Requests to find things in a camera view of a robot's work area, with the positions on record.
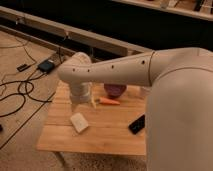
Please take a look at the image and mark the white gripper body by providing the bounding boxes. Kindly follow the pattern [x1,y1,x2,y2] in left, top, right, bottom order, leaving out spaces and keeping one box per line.
[69,83,91,111]

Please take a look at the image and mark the white sponge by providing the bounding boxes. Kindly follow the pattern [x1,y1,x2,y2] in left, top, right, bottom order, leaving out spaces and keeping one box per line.
[70,113,89,133]

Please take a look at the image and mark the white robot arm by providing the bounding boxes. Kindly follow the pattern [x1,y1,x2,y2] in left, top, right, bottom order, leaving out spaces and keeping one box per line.
[58,47,213,171]

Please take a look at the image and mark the purple ceramic bowl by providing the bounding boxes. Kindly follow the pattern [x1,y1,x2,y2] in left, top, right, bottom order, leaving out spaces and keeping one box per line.
[104,84,127,98]

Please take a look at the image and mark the orange carrot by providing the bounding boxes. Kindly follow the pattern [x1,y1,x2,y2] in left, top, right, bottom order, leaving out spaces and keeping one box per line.
[99,97,120,105]

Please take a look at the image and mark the wooden table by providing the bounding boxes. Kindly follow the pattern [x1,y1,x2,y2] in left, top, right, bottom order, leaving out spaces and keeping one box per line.
[37,82,146,155]

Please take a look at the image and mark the black power adapter box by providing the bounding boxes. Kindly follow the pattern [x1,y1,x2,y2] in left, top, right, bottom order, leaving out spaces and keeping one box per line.
[37,60,55,73]

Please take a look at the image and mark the small black device on floor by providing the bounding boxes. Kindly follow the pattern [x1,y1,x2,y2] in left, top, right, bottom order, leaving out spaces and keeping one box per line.
[17,64,31,72]

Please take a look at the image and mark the black remote control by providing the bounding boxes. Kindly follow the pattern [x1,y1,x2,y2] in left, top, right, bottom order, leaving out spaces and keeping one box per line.
[128,115,145,134]

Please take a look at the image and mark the black floor cable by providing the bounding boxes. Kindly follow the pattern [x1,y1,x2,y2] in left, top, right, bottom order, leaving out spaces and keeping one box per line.
[0,71,54,118]

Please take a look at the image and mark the long wooden bench rail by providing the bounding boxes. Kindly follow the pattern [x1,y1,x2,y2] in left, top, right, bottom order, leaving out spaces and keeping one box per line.
[0,6,151,56]

